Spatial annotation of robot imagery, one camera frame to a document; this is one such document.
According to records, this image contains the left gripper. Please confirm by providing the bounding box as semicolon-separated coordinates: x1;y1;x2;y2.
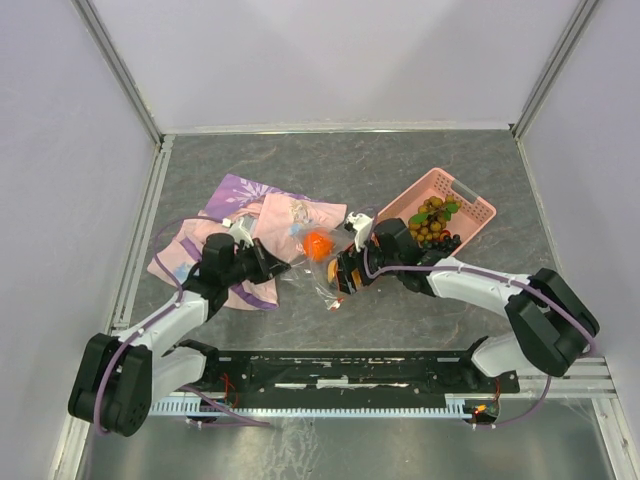
223;237;290;286

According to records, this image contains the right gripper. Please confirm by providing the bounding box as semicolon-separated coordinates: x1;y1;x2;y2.
329;230;401;296

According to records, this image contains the fake peach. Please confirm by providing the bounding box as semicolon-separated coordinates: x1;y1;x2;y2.
326;258;339;288

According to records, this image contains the clear zip top bag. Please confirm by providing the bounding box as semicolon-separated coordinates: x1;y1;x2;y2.
294;225;355;311

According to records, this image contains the fake brown longan bunch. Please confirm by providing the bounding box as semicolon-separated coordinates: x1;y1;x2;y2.
408;195;462;245

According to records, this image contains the fake dark grape bunch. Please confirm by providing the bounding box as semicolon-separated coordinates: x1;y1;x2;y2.
420;235;462;255

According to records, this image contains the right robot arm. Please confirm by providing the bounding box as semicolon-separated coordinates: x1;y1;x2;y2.
326;215;600;391

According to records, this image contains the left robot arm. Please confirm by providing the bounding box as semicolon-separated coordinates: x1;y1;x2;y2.
67;233;291;437

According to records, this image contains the fake orange persimmon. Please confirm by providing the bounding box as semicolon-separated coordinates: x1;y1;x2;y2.
303;229;334;262

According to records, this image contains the pink purple printed cloth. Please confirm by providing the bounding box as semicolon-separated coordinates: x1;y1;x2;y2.
147;172;349;312

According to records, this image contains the pink plastic basket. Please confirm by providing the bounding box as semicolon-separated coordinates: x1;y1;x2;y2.
377;168;497;255

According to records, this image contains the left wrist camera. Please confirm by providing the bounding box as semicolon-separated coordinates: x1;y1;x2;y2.
222;215;257;248

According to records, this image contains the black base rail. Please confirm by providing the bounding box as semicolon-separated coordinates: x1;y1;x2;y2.
188;350;520;407

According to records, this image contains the light blue cable duct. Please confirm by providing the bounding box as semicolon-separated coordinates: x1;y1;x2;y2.
149;393;471;420

